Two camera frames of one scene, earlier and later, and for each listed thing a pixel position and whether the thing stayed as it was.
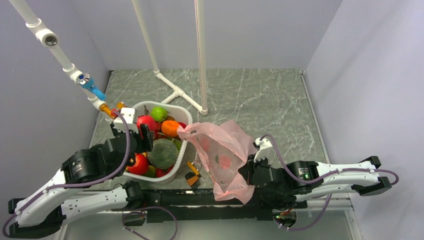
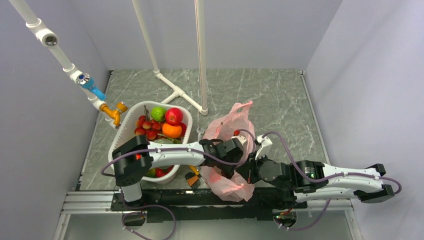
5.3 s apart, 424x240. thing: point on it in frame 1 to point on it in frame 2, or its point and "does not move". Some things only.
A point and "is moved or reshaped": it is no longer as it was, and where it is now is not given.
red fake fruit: (148, 120) to (174, 116)
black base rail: (202, 206) does not move
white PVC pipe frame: (178, 92) does not move
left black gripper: (146, 143) to (229, 169)
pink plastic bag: (224, 148) is moved or reshaped
